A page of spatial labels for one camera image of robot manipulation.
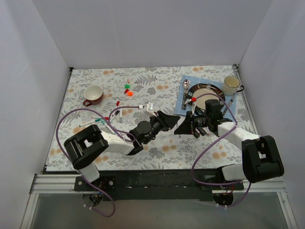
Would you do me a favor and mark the black orange highlighter body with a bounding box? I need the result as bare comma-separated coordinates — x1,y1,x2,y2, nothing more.
193,131,200,138

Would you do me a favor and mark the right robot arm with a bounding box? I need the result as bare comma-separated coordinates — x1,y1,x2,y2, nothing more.
174,99,285,190

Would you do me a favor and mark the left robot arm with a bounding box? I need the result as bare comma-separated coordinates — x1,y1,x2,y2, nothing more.
64,111,180,191

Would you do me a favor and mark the pink tip white pen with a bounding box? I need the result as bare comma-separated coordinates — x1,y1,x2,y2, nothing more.
79,120,96,127

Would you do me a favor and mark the floral tablecloth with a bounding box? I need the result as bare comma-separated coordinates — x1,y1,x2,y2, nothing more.
45,65,236,172

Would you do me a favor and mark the dark rimmed cream plate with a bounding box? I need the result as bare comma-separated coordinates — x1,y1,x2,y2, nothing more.
186,83,225,112

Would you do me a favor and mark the metal spoon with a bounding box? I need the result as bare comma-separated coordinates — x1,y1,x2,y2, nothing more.
183,79,190,95

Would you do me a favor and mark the blue checked placemat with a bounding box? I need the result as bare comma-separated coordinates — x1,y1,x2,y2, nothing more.
174,75,237,116

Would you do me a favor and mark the cream enamel mug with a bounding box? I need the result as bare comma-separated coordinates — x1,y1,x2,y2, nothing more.
222,76,244,96

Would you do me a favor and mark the red white mug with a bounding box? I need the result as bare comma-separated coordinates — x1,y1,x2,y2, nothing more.
83,85,103,107

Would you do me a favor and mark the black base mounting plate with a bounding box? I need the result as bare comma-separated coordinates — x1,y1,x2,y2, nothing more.
73,169,245,201

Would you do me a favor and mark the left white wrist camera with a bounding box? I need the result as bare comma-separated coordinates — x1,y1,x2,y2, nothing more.
138,102,154,115

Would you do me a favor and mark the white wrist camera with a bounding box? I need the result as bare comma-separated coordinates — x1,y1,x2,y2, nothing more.
138,102,154,115
184,97,197,113

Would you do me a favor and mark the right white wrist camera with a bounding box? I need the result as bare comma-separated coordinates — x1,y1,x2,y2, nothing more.
184,97,197,113

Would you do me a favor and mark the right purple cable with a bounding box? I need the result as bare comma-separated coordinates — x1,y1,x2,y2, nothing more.
190,93,252,208

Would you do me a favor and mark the patterned handle knife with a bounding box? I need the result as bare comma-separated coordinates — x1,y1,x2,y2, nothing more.
223,94,235,115

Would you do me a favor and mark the aluminium frame rail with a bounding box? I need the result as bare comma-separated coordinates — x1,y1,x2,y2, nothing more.
21,174,297,229

